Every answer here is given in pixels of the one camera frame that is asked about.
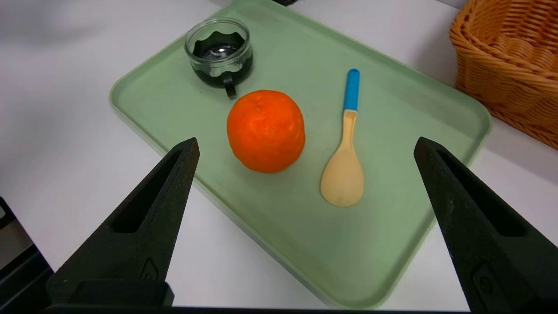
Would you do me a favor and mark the robot base body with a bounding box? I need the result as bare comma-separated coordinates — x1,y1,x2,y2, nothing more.
0,196,54,314

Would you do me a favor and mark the light green plastic tray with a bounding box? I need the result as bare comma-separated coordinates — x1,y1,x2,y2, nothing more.
109,0,492,309

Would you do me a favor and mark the orange wicker basket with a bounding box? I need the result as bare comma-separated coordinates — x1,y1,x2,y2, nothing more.
449,0,558,150

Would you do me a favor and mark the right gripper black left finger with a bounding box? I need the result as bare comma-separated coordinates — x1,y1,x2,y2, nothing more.
46,137,201,307

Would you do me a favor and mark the tan spoon blue handle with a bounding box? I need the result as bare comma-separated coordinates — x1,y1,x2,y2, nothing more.
320,68,364,207

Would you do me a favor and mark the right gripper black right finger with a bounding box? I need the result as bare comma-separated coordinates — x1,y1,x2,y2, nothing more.
413,137,558,314

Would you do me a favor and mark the glass cup black holder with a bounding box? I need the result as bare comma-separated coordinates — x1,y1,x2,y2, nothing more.
184,17,254,99

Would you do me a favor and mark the orange fruit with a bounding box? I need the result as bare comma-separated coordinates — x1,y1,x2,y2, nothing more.
226,89,306,174

